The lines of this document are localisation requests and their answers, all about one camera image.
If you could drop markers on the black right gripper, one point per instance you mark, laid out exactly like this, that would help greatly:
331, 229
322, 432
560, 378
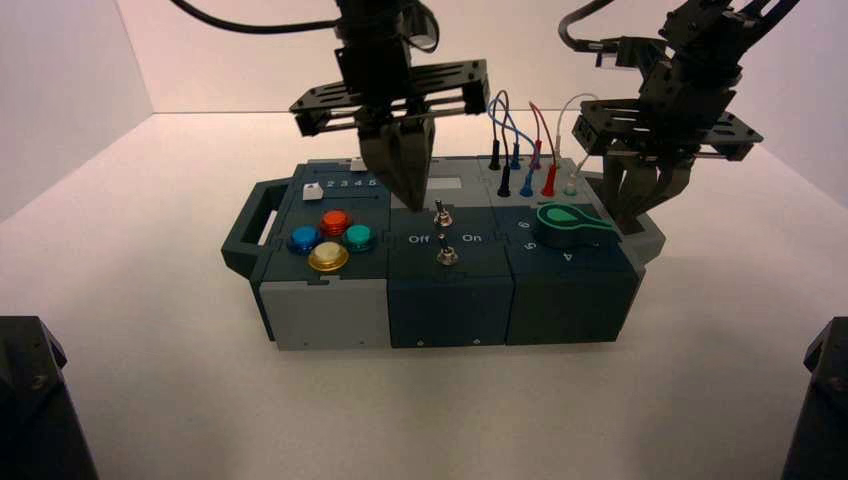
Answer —
676, 112

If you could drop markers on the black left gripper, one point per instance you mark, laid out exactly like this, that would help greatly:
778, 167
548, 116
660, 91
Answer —
374, 79

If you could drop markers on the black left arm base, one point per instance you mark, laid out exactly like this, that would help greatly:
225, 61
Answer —
30, 411

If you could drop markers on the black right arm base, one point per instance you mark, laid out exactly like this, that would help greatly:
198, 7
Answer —
821, 417

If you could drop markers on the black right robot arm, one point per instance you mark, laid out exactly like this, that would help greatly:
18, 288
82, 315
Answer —
722, 33

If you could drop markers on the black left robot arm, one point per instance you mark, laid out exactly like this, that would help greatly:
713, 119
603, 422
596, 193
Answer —
371, 20

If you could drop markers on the white square slider cap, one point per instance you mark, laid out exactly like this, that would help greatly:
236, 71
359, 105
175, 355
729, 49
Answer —
357, 164
312, 192

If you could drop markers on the grey display window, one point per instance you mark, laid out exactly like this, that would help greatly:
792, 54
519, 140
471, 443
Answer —
447, 184

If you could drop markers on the green rotary knob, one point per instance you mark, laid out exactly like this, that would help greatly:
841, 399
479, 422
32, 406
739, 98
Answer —
565, 226

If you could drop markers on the teal round push button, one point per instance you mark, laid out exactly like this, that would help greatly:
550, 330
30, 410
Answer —
360, 237

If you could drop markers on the orange round push button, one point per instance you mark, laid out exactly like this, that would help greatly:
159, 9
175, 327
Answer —
336, 222

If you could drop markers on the yellow round push button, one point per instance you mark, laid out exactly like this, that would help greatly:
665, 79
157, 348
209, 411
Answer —
328, 256

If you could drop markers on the blue round push button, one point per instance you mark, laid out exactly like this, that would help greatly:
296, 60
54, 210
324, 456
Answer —
305, 239

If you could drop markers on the dark teal grey control box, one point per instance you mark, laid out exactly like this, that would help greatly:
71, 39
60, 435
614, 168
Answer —
450, 311

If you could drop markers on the metal toggle switch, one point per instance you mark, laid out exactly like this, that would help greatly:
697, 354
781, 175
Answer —
439, 214
446, 254

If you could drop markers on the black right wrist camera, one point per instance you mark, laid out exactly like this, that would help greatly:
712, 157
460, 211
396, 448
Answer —
629, 53

